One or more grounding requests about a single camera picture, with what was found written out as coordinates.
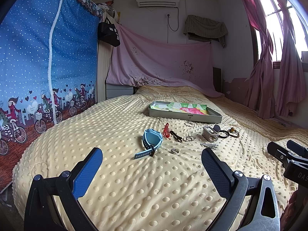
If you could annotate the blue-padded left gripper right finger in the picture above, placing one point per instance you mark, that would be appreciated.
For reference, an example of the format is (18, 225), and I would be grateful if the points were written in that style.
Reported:
(262, 211)

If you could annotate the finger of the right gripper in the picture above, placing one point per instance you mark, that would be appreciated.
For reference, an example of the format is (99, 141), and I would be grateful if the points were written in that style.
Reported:
(281, 154)
(298, 149)

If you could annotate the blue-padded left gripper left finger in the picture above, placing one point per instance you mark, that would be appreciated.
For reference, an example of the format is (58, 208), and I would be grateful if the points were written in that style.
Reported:
(41, 211)

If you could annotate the black round hair band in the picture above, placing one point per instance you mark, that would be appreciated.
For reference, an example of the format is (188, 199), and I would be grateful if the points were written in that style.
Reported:
(223, 134)

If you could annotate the silver hair clips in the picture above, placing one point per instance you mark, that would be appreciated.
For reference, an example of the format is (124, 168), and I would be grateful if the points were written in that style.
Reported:
(210, 145)

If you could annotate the silver rectangular hair claw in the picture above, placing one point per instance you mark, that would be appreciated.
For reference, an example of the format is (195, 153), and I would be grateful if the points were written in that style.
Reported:
(210, 134)

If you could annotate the large silver hoop pair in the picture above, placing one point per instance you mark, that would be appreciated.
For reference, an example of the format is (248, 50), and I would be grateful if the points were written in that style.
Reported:
(190, 124)

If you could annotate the blue smart watch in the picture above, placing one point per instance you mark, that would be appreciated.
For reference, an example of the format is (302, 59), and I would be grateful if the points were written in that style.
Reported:
(151, 141)

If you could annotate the right pink window curtain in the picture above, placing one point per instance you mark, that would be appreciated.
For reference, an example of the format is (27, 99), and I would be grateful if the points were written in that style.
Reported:
(291, 85)

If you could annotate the cream dotted bed blanket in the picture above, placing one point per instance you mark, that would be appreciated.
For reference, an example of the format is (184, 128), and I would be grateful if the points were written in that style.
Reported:
(169, 191)

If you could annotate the grey metal tray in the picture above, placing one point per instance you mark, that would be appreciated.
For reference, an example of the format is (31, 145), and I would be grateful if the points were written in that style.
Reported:
(213, 117)

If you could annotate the colourful cartoon cloth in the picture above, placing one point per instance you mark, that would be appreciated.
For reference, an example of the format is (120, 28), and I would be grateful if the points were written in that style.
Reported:
(189, 108)

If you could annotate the grey bedside cabinet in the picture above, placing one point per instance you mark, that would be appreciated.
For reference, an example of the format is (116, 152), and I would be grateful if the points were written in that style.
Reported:
(113, 91)

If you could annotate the wooden headboard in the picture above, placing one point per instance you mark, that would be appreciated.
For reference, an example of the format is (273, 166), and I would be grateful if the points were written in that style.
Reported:
(104, 59)

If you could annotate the brown cloth on shelf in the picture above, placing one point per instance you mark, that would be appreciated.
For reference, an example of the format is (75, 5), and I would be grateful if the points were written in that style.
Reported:
(205, 30)

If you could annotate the blue cartoon wardrobe curtain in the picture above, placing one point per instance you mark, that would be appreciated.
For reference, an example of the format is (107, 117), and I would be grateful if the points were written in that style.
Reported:
(48, 70)

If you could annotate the black hanging bag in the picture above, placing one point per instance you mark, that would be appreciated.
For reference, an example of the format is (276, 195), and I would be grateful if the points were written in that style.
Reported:
(107, 32)

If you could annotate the white air conditioner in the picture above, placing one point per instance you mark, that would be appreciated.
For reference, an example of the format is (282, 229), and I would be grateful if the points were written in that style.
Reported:
(158, 3)

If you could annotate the pink wall sheet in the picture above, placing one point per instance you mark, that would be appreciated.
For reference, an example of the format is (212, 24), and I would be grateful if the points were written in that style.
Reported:
(139, 61)

